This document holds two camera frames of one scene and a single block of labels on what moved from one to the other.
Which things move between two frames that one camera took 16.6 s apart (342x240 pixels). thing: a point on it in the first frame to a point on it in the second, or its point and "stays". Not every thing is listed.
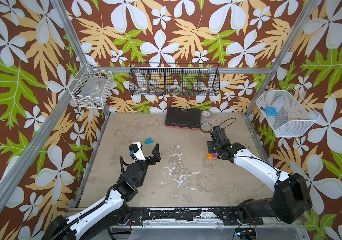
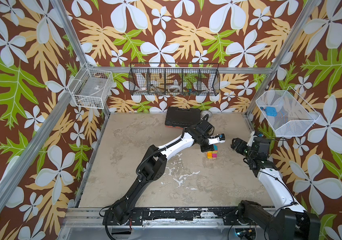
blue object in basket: [271, 111] stays
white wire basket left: [91, 87] stays
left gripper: [155, 158] to [210, 148]
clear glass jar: [206, 116] stays
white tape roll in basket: [175, 88] stays
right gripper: [216, 143] to [240, 145]
